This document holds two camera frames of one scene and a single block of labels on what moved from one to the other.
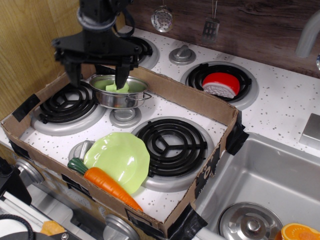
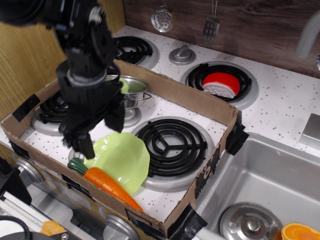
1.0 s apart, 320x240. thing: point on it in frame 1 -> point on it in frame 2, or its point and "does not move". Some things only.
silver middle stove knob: (125, 118) does not move
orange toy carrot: (103, 180) does not move
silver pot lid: (248, 221) does not move
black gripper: (96, 46) -> (85, 94)
